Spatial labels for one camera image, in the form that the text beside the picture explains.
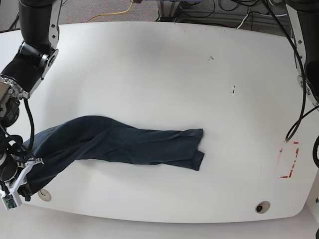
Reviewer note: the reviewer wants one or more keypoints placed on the red tape rectangle marking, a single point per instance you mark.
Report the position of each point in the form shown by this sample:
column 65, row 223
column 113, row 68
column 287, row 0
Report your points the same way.
column 287, row 158

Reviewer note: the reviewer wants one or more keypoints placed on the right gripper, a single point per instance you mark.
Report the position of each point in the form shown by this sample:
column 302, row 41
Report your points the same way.
column 13, row 176

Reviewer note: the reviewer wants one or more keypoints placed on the dark navy t-shirt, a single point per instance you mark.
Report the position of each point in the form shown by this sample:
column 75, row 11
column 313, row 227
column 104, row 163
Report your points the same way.
column 102, row 138

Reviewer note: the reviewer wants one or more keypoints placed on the table cable grommet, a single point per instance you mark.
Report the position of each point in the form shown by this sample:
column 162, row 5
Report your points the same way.
column 44, row 195
column 262, row 207

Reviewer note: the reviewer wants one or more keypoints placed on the right table cable grommet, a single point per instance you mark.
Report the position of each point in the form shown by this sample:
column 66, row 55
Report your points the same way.
column 262, row 207

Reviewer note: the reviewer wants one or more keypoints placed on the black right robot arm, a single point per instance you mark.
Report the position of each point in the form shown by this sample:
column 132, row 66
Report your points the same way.
column 39, row 27

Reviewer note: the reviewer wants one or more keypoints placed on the left table cable grommet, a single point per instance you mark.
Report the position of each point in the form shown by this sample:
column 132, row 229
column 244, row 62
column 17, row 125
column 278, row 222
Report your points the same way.
column 44, row 195

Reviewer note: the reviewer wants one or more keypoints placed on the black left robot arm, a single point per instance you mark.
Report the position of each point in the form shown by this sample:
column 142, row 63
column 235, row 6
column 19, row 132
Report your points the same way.
column 304, row 21

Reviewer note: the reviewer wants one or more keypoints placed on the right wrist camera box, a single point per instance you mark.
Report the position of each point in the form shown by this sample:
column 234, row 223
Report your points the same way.
column 11, row 201

